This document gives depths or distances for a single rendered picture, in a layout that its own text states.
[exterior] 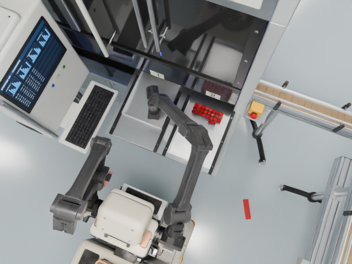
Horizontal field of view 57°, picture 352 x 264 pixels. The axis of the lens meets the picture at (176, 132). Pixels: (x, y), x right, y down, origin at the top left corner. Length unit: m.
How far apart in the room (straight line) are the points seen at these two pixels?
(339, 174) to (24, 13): 2.04
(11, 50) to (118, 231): 0.88
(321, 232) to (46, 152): 2.23
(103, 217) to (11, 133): 1.97
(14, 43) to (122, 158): 1.55
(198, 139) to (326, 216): 1.28
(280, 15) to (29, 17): 1.04
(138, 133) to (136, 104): 0.18
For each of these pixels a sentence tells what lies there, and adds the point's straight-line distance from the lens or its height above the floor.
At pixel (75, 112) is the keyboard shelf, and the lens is 2.16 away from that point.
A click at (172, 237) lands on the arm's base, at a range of 1.51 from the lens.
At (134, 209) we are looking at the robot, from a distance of 1.41.
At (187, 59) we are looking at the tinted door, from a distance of 1.60.
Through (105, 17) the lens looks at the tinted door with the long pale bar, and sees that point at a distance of 1.62.
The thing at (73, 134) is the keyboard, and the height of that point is 0.83.
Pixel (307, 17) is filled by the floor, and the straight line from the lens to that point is 3.48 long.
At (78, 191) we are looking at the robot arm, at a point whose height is 1.56.
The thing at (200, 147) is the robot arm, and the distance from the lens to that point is 1.29.
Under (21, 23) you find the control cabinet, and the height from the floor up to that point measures 1.55.
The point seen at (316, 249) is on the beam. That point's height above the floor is 0.55.
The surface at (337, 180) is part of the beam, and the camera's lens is 2.41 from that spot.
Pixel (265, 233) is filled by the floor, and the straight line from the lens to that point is 2.81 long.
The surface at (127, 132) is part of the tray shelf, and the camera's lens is 1.96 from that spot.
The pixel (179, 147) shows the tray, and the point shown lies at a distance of 1.90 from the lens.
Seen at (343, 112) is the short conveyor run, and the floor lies 0.96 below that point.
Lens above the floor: 2.74
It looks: 75 degrees down
